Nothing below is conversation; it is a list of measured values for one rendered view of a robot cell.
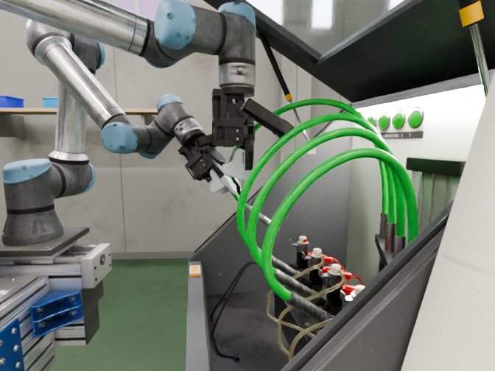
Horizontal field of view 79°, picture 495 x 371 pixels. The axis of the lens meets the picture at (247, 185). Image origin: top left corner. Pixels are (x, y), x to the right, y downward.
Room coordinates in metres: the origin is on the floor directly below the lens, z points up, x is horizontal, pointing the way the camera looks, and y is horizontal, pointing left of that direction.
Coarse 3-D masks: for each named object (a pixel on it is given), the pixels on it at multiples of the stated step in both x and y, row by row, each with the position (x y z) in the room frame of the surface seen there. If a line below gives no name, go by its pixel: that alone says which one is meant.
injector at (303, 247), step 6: (300, 246) 0.64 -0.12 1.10; (306, 246) 0.64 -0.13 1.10; (300, 252) 0.64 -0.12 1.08; (306, 252) 0.64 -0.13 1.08; (300, 258) 0.64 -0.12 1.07; (288, 264) 0.65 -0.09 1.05; (294, 264) 0.65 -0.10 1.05; (300, 264) 0.64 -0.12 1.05; (306, 264) 0.64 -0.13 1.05; (300, 270) 0.64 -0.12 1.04
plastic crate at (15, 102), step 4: (0, 96) 2.77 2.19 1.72; (4, 96) 2.77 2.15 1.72; (8, 96) 2.80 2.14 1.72; (0, 100) 2.78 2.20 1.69; (4, 100) 2.78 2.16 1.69; (8, 100) 2.80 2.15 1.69; (12, 100) 2.85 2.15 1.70; (16, 100) 2.90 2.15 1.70; (20, 100) 2.95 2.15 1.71; (0, 104) 2.78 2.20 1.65; (4, 104) 2.78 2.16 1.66; (8, 104) 2.79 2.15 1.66; (12, 104) 2.84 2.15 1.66; (16, 104) 2.90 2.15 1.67; (20, 104) 2.95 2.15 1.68
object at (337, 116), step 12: (312, 120) 0.57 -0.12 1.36; (324, 120) 0.57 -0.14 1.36; (336, 120) 0.58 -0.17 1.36; (348, 120) 0.58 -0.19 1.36; (360, 120) 0.58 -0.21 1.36; (288, 132) 0.56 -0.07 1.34; (300, 132) 0.56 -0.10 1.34; (276, 144) 0.55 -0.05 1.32; (264, 156) 0.55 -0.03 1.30; (252, 180) 0.55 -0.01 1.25; (240, 204) 0.54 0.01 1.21; (240, 216) 0.54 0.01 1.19; (240, 228) 0.54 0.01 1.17; (276, 264) 0.55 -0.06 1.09
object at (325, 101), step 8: (296, 104) 0.73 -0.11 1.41; (304, 104) 0.72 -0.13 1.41; (312, 104) 0.72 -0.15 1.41; (320, 104) 0.72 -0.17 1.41; (328, 104) 0.71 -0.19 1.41; (336, 104) 0.71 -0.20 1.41; (344, 104) 0.71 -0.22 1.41; (272, 112) 0.74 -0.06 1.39; (280, 112) 0.74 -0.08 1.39; (352, 112) 0.70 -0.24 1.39; (256, 128) 0.75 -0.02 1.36; (384, 168) 0.69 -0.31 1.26; (384, 176) 0.69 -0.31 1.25; (384, 184) 0.69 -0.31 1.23; (384, 192) 0.69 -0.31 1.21; (384, 200) 0.69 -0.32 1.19; (384, 208) 0.69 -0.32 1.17; (384, 216) 0.68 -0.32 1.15
